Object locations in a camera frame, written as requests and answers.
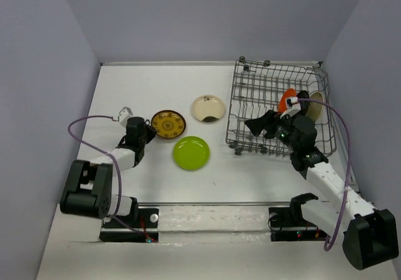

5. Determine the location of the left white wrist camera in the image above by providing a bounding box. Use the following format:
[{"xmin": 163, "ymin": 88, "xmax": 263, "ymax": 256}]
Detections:
[{"xmin": 113, "ymin": 106, "xmax": 133, "ymax": 128}]

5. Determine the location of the orange plate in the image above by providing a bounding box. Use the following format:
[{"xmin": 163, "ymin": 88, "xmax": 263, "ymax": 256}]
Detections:
[{"xmin": 278, "ymin": 88, "xmax": 296, "ymax": 113}]

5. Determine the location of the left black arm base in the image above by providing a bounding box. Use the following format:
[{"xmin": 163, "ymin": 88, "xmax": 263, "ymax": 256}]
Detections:
[{"xmin": 99, "ymin": 207, "xmax": 159, "ymax": 243}]

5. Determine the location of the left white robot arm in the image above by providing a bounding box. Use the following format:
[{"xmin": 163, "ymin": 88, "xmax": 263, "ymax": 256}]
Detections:
[{"xmin": 60, "ymin": 117, "xmax": 156, "ymax": 227}]

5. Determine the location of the black plate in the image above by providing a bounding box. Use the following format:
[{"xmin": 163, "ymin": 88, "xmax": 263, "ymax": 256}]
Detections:
[{"xmin": 296, "ymin": 90, "xmax": 310, "ymax": 116}]

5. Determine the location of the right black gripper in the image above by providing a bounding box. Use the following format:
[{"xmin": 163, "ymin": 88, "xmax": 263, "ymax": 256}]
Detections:
[{"xmin": 244, "ymin": 110, "xmax": 299, "ymax": 152}]

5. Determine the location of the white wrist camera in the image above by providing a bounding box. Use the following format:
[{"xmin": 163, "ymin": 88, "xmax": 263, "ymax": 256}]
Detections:
[
  {"xmin": 113, "ymin": 106, "xmax": 133, "ymax": 128},
  {"xmin": 280, "ymin": 97, "xmax": 301, "ymax": 120}
]

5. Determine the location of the cream plate with dark spot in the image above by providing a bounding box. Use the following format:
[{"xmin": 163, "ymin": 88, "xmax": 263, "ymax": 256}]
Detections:
[{"xmin": 190, "ymin": 95, "xmax": 226, "ymax": 123}]

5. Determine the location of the cream floral plate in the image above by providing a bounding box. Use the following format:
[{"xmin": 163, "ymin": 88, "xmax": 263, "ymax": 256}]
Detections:
[{"xmin": 306, "ymin": 91, "xmax": 325, "ymax": 122}]

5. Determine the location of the brown yellow patterned plate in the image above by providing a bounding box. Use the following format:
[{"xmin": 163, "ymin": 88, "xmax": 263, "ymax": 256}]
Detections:
[{"xmin": 151, "ymin": 110, "xmax": 187, "ymax": 140}]

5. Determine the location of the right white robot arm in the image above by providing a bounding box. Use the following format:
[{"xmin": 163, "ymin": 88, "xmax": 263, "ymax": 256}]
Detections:
[{"xmin": 244, "ymin": 110, "xmax": 399, "ymax": 270}]

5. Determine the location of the white foam strip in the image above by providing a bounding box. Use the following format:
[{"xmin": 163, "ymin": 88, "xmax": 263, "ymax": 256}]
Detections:
[{"xmin": 158, "ymin": 205, "xmax": 269, "ymax": 232}]

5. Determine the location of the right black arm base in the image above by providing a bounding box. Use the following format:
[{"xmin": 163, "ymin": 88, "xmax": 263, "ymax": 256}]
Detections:
[{"xmin": 268, "ymin": 193, "xmax": 327, "ymax": 242}]

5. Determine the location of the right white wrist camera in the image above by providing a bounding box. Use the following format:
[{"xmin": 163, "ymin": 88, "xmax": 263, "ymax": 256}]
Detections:
[{"xmin": 280, "ymin": 97, "xmax": 301, "ymax": 120}]

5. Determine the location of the green plate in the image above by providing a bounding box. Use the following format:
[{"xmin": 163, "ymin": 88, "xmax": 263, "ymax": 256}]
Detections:
[{"xmin": 172, "ymin": 136, "xmax": 211, "ymax": 171}]

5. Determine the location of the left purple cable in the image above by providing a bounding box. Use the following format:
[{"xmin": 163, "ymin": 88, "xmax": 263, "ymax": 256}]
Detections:
[{"xmin": 68, "ymin": 115, "xmax": 151, "ymax": 242}]

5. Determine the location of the grey wire dish rack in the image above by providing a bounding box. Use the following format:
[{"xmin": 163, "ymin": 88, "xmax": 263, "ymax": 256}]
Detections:
[{"xmin": 226, "ymin": 56, "xmax": 330, "ymax": 157}]

